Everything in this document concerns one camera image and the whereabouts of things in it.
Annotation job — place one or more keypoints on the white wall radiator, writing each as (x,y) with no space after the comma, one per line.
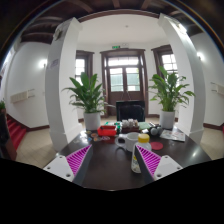
(21,96)

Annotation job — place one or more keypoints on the right potted green plant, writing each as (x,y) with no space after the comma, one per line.
(169,91)

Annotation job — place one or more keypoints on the green exit sign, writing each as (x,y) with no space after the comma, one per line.
(116,47)

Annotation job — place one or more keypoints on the left potted green plant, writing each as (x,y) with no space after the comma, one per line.
(89,96)

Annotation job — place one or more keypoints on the potted green plant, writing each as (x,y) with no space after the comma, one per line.
(89,96)
(169,91)

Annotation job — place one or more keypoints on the left wooden window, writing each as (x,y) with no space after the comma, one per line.
(83,64)

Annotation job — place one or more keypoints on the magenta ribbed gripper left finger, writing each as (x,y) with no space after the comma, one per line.
(72,167)

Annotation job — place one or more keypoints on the clear bottle yellow cap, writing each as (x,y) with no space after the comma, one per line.
(142,145)

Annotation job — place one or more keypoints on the grey round object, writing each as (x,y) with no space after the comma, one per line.
(156,130)

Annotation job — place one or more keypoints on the red carpet staircase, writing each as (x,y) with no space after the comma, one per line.
(16,131)

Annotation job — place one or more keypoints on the red plastic box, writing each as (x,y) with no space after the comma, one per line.
(107,130)

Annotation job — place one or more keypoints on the green notebook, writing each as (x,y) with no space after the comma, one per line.
(143,125)

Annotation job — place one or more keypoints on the right white pillar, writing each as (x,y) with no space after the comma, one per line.
(191,117)

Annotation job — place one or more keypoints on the black chair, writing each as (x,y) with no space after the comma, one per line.
(132,109)

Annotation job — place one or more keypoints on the right wooden window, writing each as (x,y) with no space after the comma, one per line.
(164,57)

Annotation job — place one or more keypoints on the magazine on table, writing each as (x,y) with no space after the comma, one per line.
(173,135)

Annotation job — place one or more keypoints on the left white pillar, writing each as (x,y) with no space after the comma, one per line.
(62,117)

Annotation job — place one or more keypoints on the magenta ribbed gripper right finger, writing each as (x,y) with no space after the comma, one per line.
(158,166)

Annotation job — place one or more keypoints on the tray of small cups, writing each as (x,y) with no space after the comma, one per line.
(130,125)

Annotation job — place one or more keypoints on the white pillar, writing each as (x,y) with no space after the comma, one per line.
(191,117)
(62,117)

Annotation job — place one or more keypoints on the wooden double door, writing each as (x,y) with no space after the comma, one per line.
(124,76)

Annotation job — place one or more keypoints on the red round coaster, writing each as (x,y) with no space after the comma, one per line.
(156,145)

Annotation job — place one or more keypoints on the white ceramic mug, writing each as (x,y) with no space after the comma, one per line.
(127,141)

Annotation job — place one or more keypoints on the wooden window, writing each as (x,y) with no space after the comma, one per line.
(83,64)
(164,57)

